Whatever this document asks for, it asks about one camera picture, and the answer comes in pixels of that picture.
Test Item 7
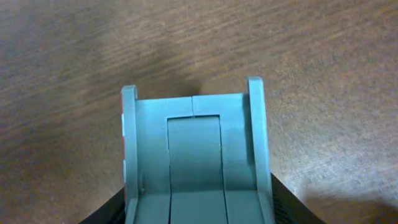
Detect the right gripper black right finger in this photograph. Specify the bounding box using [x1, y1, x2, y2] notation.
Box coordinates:
[271, 174, 325, 224]

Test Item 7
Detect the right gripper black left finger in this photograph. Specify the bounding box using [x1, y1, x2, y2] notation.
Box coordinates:
[79, 188, 126, 224]

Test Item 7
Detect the yellow grey dump truck toy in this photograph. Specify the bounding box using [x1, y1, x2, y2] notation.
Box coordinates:
[121, 77, 275, 223]

